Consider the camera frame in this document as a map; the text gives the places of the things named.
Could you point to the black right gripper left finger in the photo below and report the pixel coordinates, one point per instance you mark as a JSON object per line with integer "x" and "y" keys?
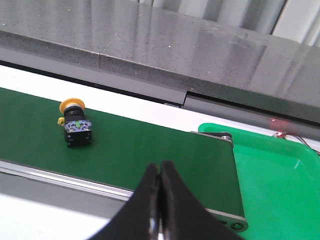
{"x": 138, "y": 219}

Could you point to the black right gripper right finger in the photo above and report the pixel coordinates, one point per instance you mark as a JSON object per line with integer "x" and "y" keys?
{"x": 183, "y": 216}

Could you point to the yellow mushroom push button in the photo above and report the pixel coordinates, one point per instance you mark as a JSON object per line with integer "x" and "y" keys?
{"x": 77, "y": 127}

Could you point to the green conveyor belt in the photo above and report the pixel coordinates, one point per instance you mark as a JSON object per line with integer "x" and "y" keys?
{"x": 29, "y": 129}

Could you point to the green plastic tray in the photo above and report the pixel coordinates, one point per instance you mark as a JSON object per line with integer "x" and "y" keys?
{"x": 280, "y": 185}

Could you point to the grey stone counter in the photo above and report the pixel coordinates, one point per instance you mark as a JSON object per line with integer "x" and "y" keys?
{"x": 154, "y": 54}

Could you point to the grey pleated curtain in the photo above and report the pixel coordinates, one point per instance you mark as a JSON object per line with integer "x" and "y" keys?
{"x": 297, "y": 20}

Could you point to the aluminium conveyor frame rail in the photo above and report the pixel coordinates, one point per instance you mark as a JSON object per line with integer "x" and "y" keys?
{"x": 62, "y": 178}

